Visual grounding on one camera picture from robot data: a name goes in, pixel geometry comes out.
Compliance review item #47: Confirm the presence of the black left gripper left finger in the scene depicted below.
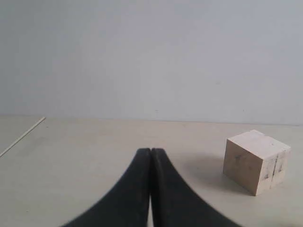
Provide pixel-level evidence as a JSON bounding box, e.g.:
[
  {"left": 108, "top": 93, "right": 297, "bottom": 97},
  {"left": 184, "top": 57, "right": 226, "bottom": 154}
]
[{"left": 64, "top": 148, "right": 151, "bottom": 227}]

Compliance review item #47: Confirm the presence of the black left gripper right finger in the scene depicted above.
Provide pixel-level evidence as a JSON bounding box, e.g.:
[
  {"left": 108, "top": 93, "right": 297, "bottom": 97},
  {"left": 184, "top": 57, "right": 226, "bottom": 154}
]
[{"left": 151, "top": 148, "right": 239, "bottom": 227}]

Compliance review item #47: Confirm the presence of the largest wooden cube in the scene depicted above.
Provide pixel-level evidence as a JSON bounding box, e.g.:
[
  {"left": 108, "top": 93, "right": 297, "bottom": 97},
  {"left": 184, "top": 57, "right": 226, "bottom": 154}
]
[{"left": 223, "top": 130, "right": 291, "bottom": 196}]

